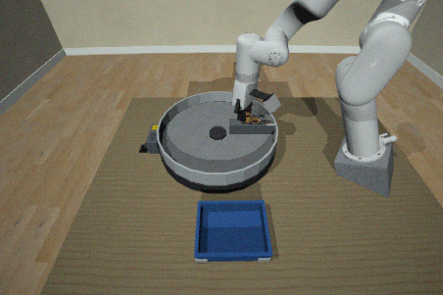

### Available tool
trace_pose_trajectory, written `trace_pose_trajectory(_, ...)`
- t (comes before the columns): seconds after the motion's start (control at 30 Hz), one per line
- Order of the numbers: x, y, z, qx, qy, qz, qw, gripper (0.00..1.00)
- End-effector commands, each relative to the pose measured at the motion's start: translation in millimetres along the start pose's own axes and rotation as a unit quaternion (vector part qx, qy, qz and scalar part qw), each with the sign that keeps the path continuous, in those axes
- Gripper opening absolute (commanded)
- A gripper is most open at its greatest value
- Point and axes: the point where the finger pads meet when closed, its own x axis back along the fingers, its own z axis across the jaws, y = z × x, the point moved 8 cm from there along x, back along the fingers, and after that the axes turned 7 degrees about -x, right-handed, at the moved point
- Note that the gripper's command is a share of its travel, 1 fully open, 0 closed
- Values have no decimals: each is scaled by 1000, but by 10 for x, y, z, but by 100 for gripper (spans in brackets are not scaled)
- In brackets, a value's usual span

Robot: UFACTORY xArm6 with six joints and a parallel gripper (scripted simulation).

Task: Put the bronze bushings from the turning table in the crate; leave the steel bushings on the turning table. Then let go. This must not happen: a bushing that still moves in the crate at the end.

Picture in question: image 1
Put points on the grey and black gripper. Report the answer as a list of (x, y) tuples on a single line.
[(242, 99)]

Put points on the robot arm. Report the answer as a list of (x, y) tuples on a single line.
[(385, 45)]

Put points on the blue crate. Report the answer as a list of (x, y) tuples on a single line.
[(225, 230)]

